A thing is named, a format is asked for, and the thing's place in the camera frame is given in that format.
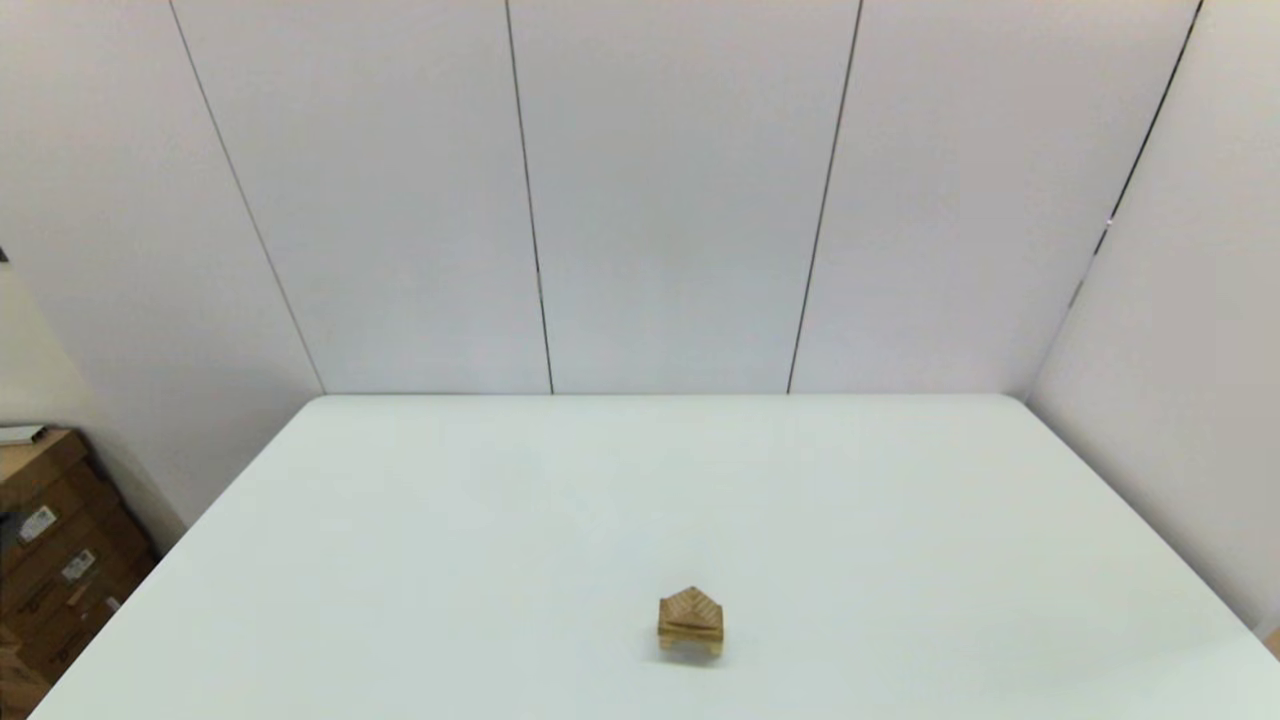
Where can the triangular wooden block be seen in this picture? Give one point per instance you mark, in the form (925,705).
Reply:
(692,606)

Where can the rectangular dark wooden block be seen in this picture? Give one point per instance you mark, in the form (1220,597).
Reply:
(690,632)

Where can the arched light wooden block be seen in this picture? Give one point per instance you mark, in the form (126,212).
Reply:
(690,650)

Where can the brown cardboard box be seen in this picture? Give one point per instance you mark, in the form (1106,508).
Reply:
(95,625)
(40,490)
(18,680)
(60,580)

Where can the white flat object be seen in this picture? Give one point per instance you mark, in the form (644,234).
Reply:
(20,434)

